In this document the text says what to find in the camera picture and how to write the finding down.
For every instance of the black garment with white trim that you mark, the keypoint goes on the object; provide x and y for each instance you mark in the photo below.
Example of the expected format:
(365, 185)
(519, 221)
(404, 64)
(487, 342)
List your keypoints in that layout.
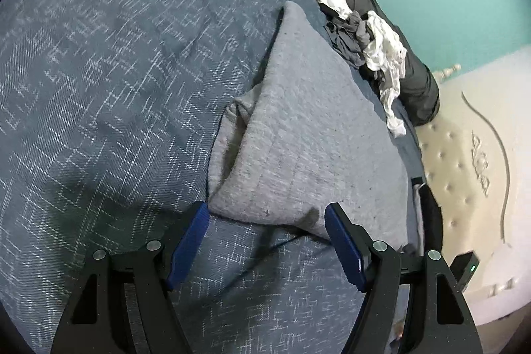
(431, 213)

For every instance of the dark grey crumpled garment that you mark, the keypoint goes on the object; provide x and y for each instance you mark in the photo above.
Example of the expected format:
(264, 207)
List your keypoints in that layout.
(348, 39)

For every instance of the cream bedpost finial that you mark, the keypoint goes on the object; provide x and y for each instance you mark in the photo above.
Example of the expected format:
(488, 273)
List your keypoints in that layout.
(448, 71)

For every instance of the bed with blue sheet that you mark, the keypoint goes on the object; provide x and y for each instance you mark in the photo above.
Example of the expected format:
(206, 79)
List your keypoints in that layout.
(103, 68)

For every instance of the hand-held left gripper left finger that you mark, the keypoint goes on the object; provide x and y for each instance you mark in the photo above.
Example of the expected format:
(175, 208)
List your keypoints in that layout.
(188, 246)

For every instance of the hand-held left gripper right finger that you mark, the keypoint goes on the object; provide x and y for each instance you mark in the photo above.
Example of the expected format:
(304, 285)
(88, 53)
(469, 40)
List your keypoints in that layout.
(346, 246)

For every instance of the cream tufted headboard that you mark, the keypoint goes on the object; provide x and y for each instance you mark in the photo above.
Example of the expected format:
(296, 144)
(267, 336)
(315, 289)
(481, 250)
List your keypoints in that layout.
(456, 171)

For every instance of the grey sweatshirt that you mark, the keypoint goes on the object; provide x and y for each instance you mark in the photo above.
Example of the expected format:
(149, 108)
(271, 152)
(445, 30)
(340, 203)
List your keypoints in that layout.
(298, 130)

